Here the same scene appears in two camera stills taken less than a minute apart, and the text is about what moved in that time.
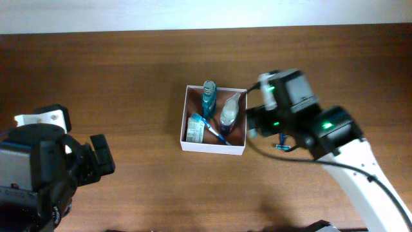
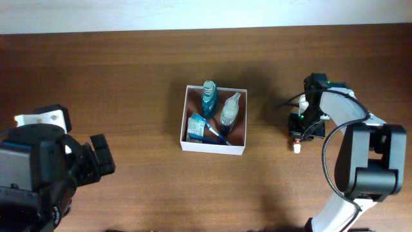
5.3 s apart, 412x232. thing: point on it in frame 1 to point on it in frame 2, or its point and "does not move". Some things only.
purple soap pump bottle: (229, 113) does not move
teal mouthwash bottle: (209, 99) does not move
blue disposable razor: (282, 146) to (205, 140)
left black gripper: (102, 154) does not move
